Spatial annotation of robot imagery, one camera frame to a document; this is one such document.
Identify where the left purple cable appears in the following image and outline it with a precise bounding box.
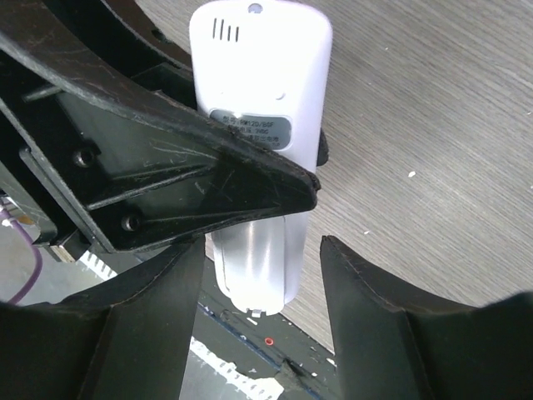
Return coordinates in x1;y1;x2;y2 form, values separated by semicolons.
0;206;42;305

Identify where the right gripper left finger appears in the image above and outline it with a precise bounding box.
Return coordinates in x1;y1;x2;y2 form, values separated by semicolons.
1;238;205;399

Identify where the white battery cover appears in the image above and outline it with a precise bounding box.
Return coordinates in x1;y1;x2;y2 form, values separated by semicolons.
211;217;285;318

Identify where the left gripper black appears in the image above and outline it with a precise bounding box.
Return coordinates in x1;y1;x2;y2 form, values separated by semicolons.
1;1;320;263

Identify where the white remote control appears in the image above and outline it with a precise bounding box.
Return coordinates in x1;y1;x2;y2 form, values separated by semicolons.
189;1;333;307

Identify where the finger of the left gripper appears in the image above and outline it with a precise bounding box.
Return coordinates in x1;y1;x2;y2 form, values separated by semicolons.
99;0;330;168

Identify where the slotted cable duct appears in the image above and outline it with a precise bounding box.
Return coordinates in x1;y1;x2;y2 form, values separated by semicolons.
180;257;285;399

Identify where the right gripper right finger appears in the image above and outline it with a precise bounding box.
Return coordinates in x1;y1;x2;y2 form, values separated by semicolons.
320;236;532;399

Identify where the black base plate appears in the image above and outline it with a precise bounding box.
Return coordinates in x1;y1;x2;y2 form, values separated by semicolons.
180;258;341;399

